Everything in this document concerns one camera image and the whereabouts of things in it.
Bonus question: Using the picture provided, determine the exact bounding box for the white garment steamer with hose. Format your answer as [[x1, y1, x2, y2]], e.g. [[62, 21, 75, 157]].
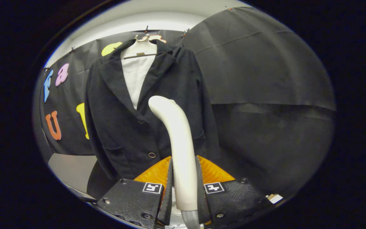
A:
[[148, 95, 201, 229]]

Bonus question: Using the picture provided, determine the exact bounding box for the grey cabinet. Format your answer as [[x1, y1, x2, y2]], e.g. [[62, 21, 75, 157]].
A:
[[48, 153, 98, 194]]

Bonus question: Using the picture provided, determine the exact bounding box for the black button jacket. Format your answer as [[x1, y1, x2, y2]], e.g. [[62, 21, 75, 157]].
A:
[[85, 39, 221, 182]]

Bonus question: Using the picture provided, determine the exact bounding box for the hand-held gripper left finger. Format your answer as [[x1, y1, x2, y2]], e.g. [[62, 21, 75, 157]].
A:
[[97, 156, 174, 229]]

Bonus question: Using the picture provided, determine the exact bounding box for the black backdrop cloth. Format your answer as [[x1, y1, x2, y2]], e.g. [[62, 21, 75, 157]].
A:
[[32, 6, 336, 198]]

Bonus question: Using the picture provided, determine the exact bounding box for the white clothes hanger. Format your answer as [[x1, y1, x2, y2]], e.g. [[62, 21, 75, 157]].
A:
[[120, 33, 158, 60]]

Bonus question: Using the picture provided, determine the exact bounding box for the small tan and white box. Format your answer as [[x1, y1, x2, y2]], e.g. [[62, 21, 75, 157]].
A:
[[266, 193, 283, 204]]

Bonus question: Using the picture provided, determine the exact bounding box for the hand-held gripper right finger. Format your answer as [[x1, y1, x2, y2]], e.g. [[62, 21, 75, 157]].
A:
[[196, 155, 271, 227]]

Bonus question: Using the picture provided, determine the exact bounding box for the white mannequin torso with stand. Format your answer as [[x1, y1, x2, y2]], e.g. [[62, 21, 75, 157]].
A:
[[121, 55, 156, 110]]

